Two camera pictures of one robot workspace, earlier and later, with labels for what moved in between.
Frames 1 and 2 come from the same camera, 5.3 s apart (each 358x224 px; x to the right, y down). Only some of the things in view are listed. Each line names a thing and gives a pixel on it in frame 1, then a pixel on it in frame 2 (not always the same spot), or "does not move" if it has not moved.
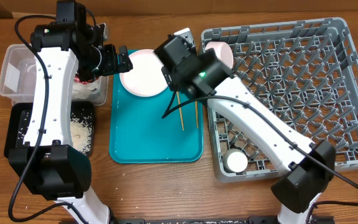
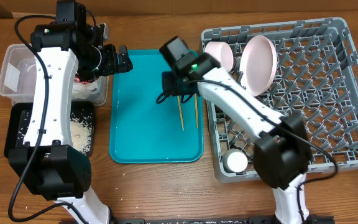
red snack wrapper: x=77 y=79 does not move
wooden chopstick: x=196 y=114 does not move
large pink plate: x=146 y=78 to x=258 y=64
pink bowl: x=223 y=51 does not move
